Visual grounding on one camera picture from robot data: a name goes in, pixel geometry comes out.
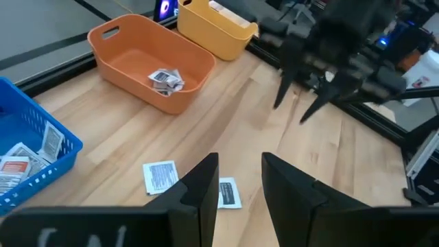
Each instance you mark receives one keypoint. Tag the orange plastic bin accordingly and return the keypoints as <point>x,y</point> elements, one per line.
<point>137,58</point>

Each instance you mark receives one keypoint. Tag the yellow plastic bin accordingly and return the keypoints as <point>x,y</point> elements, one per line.
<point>212,37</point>

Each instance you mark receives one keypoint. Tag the blue plastic bin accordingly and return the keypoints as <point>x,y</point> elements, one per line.
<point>20,127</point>

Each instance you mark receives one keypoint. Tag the plain white bandage wrapper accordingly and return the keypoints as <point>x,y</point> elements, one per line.
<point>233,15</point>

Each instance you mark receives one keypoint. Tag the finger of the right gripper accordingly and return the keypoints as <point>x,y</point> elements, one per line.
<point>289,65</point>
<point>326,96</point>

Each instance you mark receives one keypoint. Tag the white grey antiseptic towelette packet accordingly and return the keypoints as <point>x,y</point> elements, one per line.
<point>229,192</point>
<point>176,81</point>
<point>160,76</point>

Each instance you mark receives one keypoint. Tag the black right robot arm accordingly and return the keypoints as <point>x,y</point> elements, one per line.
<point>350,24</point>

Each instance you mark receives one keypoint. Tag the white packet with boxed print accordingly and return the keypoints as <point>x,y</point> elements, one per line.
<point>51,142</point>

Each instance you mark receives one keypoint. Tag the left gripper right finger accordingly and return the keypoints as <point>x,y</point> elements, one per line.
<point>326,223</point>

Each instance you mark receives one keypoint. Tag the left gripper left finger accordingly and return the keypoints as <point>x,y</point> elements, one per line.
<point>154,226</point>

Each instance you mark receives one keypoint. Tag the white blue alcohol pad packet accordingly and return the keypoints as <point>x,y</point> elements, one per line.
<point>160,177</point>

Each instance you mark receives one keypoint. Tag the white sheet with red mark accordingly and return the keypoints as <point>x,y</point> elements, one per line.
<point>420,77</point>

